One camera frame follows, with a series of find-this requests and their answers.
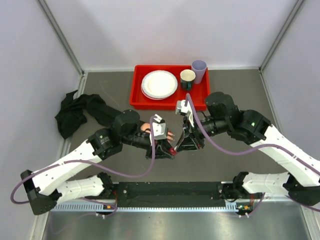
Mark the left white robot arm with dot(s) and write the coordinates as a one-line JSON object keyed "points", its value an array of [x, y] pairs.
{"points": [[51, 186]]}

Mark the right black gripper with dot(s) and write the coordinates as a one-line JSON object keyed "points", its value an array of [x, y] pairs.
{"points": [[191, 139]]}

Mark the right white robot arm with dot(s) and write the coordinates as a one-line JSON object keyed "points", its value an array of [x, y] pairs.
{"points": [[301, 180]]}

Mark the white paper plates stack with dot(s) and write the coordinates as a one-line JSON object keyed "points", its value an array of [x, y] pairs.
{"points": [[159, 84]]}

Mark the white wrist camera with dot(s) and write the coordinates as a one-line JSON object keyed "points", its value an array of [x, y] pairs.
{"points": [[160, 129], [183, 108]]}

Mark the lavender plastic cup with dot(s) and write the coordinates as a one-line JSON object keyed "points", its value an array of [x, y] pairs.
{"points": [[199, 67]]}

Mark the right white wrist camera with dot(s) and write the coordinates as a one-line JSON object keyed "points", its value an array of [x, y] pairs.
{"points": [[183, 108]]}

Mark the grey slotted cable duct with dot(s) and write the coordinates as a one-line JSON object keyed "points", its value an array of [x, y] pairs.
{"points": [[85, 206]]}

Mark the red nail polish bottle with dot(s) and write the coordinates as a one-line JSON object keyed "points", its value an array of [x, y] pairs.
{"points": [[172, 151]]}

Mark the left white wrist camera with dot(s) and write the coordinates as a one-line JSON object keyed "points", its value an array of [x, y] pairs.
{"points": [[160, 129]]}

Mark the red plastic tray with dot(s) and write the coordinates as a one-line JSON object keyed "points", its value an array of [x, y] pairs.
{"points": [[140, 102]]}

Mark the black sleeve cloth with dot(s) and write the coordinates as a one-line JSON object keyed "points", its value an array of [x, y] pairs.
{"points": [[71, 114]]}

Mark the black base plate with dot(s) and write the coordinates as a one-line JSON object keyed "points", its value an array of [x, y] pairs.
{"points": [[168, 194]]}

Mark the mannequin hand with nails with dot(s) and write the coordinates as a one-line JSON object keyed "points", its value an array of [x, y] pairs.
{"points": [[145, 127]]}

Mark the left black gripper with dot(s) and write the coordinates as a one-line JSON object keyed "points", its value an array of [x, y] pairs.
{"points": [[165, 147]]}

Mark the dark green mug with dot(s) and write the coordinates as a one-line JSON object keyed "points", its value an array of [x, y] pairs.
{"points": [[187, 78]]}

